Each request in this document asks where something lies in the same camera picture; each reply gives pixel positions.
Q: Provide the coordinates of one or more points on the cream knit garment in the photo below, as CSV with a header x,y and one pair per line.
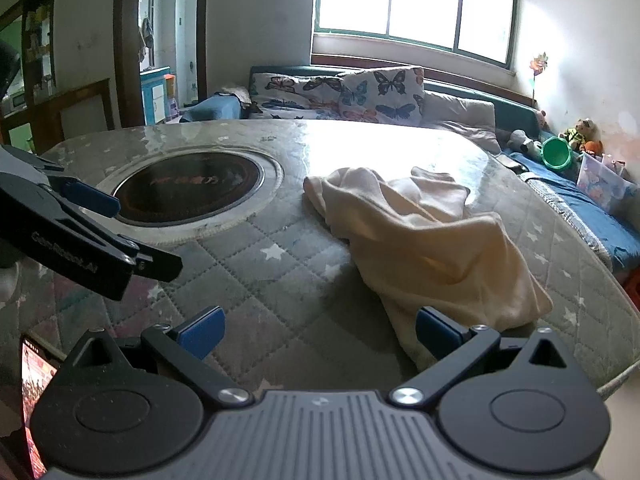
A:
x,y
425,240

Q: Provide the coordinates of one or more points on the green plastic basin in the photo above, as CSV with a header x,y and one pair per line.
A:
x,y
556,152

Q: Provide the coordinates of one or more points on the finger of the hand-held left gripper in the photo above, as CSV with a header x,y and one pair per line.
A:
x,y
100,255
92,199

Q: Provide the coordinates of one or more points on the orange plush toy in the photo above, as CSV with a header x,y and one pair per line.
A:
x,y
593,148

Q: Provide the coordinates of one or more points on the beige fluffy throw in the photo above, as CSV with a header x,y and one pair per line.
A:
x,y
235,95

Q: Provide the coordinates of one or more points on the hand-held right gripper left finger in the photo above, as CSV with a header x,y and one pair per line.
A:
x,y
202,332

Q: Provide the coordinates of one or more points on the window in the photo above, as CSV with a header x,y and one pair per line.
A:
x,y
420,0

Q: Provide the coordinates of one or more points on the white pillow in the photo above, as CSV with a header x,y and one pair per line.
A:
x,y
460,115

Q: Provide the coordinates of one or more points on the clear plastic storage box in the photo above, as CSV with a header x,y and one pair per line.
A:
x,y
600,182

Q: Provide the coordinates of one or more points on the round black induction cooktop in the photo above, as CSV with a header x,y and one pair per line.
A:
x,y
185,190

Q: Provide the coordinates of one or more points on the brown teddy bear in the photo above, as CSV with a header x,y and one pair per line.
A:
x,y
580,135

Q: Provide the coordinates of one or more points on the blue kitchen cabinet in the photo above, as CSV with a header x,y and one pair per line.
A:
x,y
154,95

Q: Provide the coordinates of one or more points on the blue sofa mat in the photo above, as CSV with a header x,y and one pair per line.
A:
x,y
590,220

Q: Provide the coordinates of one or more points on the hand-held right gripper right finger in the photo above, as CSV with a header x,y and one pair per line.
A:
x,y
437,332

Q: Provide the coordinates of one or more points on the smartphone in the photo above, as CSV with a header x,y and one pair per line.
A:
x,y
37,395

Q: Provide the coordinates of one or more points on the dark wooden cabinet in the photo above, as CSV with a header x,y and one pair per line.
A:
x,y
75,105

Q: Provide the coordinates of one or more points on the blue folded blanket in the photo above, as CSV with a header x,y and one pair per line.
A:
x,y
212,108

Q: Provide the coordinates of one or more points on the long butterfly print cushion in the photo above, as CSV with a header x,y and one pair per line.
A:
x,y
290,90

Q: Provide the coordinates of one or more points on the dark wooden door frame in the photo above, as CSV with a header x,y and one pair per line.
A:
x,y
125,60

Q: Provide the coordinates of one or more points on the colourful pinwheel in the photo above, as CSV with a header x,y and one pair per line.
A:
x,y
539,65

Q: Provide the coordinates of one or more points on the hanging towel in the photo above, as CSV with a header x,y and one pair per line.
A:
x,y
146,37

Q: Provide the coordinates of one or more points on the square butterfly print pillow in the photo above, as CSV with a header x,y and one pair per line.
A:
x,y
385,92

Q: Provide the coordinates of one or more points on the black and white plush toy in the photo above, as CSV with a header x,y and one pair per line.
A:
x,y
522,141

